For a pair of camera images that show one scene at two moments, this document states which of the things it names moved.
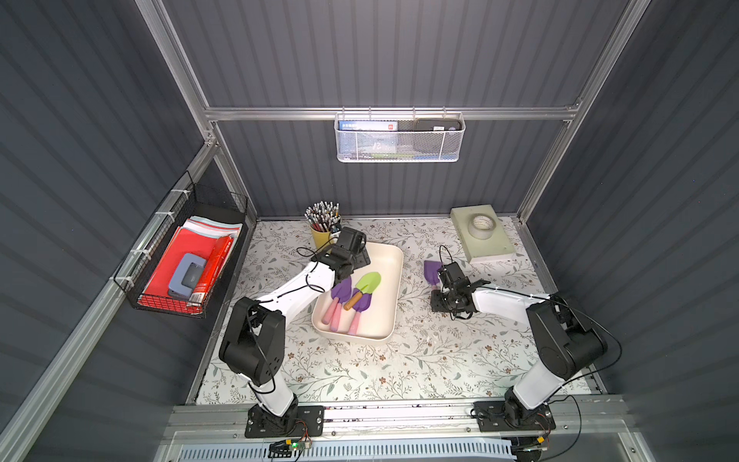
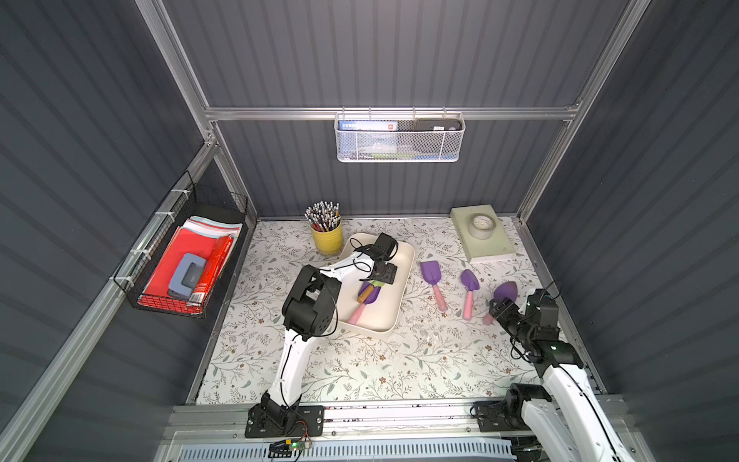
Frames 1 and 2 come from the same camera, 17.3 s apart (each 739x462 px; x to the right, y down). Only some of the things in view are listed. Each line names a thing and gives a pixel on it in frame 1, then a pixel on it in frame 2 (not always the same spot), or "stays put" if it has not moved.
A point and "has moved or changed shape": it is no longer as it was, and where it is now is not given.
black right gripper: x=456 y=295 → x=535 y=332
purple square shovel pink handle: x=431 y=273 stays put
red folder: x=184 y=242 stays put
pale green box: x=481 y=234 stays put
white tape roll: x=481 y=226 stays put
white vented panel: x=424 y=451 stays put
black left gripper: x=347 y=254 → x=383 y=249
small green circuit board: x=284 y=449 stays put
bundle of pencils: x=324 y=217 stays put
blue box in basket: x=368 y=138 stays put
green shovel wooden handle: x=369 y=283 has moved or changed shape
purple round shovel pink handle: x=362 y=304 has moved or changed shape
